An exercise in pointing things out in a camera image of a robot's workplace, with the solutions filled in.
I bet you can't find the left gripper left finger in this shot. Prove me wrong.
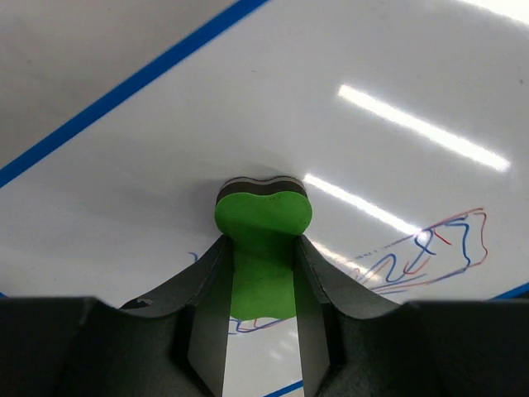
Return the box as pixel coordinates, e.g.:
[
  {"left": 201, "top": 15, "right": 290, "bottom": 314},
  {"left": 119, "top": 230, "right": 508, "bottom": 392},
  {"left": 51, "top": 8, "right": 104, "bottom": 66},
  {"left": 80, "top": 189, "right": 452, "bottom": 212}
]
[{"left": 1, "top": 237, "right": 233, "bottom": 396}]

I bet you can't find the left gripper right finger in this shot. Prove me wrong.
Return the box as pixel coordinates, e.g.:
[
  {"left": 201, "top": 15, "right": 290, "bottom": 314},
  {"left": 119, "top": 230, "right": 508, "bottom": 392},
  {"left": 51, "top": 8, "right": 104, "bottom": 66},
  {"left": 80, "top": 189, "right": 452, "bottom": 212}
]
[{"left": 293, "top": 237, "right": 528, "bottom": 396}]

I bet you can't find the green bone-shaped eraser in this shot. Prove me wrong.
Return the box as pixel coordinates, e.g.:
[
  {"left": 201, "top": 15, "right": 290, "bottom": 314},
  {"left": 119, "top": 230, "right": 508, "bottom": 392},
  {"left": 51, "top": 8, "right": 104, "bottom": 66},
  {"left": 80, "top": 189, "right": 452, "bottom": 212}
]
[{"left": 214, "top": 175, "right": 312, "bottom": 321}]

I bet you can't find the blue framed whiteboard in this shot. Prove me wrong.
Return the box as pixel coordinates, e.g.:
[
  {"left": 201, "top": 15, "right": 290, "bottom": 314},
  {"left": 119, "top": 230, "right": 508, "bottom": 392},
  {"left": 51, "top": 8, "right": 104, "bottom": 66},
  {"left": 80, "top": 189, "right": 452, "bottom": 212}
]
[{"left": 1, "top": 1, "right": 528, "bottom": 396}]

